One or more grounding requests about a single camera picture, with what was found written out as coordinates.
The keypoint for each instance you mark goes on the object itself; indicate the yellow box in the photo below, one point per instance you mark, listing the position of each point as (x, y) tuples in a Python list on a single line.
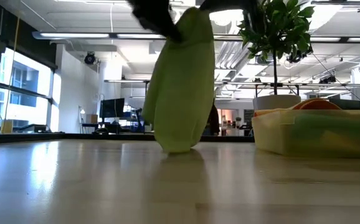
[(7, 127)]

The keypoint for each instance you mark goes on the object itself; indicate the black round ceiling camera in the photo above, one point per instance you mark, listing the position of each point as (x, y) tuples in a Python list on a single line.
[(90, 58)]

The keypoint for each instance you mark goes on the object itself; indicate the cardboard box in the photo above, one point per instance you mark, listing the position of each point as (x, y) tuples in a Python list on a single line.
[(92, 119)]

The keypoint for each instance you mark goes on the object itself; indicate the dark flat monitor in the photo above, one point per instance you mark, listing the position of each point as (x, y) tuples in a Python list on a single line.
[(348, 104)]

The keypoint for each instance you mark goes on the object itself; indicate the black aluminium table frame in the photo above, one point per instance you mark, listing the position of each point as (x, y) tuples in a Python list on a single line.
[(74, 137)]

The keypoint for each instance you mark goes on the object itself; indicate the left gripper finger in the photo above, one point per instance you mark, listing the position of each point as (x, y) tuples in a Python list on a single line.
[(159, 26), (172, 25)]

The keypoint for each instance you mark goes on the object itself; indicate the translucent yellow plastic tray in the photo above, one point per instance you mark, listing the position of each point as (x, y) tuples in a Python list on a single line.
[(270, 140)]

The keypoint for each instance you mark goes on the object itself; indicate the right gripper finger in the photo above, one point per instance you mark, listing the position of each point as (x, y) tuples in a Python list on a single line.
[(209, 4)]

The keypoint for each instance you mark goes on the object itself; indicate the white plant pot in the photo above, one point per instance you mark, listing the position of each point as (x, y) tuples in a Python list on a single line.
[(276, 102)]

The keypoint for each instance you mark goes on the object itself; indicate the person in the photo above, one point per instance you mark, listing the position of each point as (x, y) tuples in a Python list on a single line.
[(214, 121)]

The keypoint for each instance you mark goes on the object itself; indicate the light green microfiber towel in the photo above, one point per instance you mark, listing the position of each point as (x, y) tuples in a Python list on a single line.
[(183, 93)]

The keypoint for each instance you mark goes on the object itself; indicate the orange microfiber towel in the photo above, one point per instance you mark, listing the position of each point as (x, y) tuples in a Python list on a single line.
[(320, 104)]

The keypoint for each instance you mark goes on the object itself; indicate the long ceiling light fixture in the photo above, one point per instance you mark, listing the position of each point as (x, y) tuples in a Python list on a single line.
[(74, 35)]

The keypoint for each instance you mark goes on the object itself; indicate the green leafy plant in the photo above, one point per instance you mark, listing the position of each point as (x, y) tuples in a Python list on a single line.
[(276, 31)]

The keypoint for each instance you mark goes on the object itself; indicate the black background station frame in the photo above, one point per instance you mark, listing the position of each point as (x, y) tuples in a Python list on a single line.
[(124, 81)]

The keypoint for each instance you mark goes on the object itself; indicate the black computer monitor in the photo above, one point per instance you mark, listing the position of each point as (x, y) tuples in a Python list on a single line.
[(111, 107)]

